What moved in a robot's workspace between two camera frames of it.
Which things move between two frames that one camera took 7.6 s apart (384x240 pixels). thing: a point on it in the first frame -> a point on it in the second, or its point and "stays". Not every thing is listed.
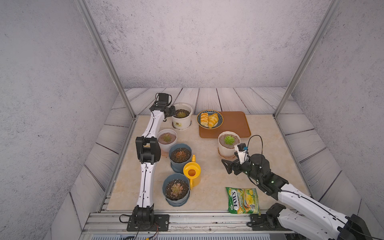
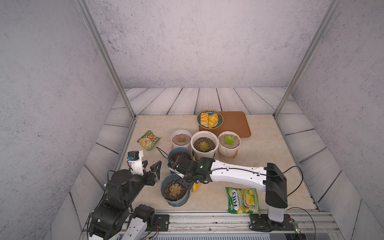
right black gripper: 229,169 -> 185,185
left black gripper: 173,111 -> 151,180
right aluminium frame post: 330,12 stays
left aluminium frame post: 93,30 stays
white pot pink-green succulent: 166,138 -> 181,138
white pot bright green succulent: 227,140 stays
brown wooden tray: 239,122 stays
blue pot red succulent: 180,154 stays
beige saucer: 230,157 stays
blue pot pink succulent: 176,189 stays
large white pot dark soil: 182,120 -> 204,144
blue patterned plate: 209,119 stays
